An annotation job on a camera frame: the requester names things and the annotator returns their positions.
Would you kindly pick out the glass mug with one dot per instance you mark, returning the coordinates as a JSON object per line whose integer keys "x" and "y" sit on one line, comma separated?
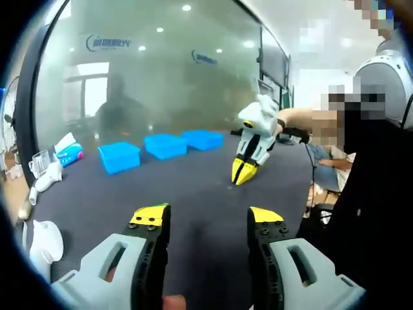
{"x": 40, "y": 163}

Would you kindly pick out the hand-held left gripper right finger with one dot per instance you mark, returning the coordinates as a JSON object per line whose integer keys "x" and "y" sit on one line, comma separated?
{"x": 280, "y": 258}

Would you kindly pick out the standing fan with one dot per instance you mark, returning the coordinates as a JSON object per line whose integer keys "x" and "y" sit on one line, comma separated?
{"x": 8, "y": 117}

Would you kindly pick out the tissue pack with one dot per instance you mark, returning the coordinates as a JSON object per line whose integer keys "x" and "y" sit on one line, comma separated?
{"x": 69, "y": 155}

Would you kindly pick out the black chair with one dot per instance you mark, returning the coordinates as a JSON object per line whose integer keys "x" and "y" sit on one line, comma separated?
{"x": 322, "y": 208}

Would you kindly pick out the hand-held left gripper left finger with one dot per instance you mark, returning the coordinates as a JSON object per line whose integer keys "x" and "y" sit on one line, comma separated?
{"x": 135, "y": 255}

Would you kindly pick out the large white game controller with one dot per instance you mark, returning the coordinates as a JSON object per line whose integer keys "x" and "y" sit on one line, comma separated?
{"x": 45, "y": 245}

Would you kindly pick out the grey chest device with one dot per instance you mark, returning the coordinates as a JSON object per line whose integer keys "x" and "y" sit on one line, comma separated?
{"x": 387, "y": 71}

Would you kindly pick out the person in black shirt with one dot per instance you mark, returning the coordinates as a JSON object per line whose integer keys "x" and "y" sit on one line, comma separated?
{"x": 371, "y": 193}

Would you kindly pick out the person's left hand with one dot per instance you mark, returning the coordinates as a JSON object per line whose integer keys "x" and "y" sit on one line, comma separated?
{"x": 174, "y": 303}

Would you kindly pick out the black glass wall frame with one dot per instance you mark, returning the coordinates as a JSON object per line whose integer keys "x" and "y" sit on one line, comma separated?
{"x": 26, "y": 97}

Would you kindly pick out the blue plastic bin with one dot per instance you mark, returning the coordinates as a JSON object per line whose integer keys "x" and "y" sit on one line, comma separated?
{"x": 203, "y": 139}
{"x": 119, "y": 157}
{"x": 165, "y": 146}

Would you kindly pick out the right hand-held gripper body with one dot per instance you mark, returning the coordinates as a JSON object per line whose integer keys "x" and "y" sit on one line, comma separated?
{"x": 261, "y": 116}

